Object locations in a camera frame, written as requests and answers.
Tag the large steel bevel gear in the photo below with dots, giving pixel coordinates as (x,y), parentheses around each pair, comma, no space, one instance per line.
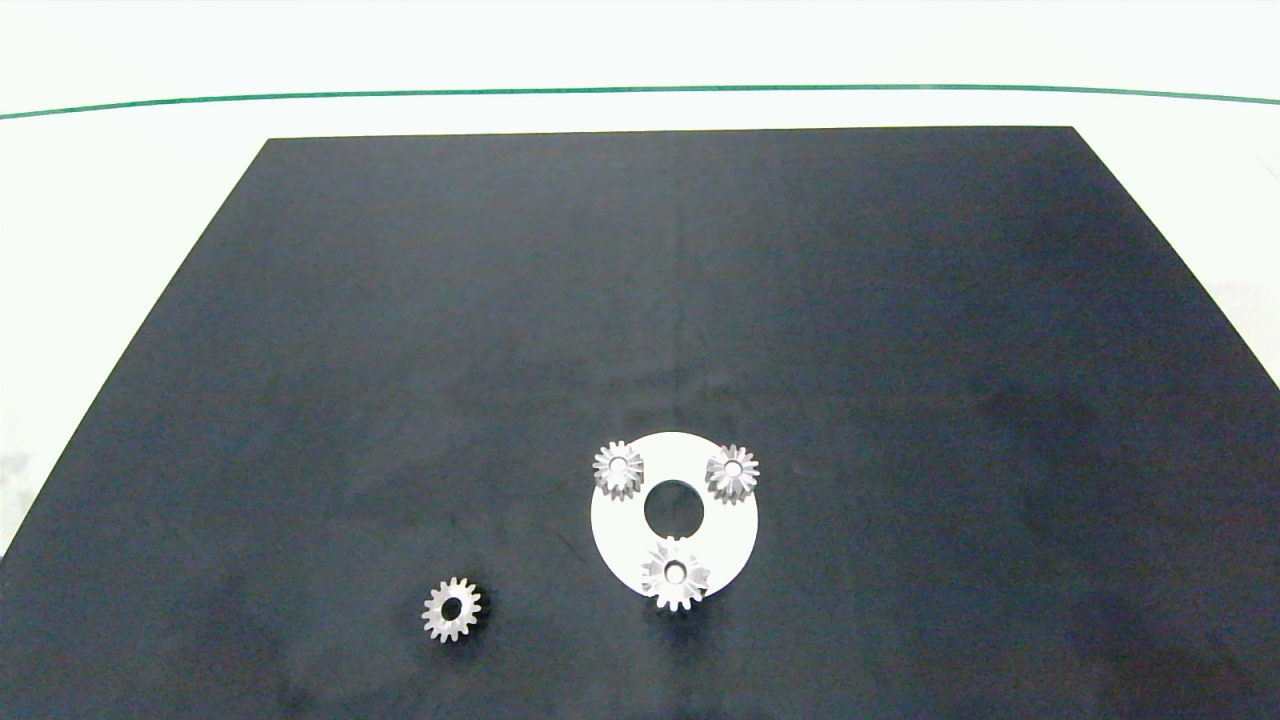
(694,581)

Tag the small steel bevel gear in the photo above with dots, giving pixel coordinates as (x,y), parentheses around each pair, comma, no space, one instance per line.
(747,474)
(604,471)

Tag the small flat steel gear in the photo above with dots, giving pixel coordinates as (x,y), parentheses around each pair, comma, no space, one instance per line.
(469,612)

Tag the dark mat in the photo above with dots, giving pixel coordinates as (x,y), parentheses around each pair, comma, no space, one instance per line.
(640,300)

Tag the round white plate with pins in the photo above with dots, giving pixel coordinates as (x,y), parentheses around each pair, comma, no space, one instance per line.
(620,540)

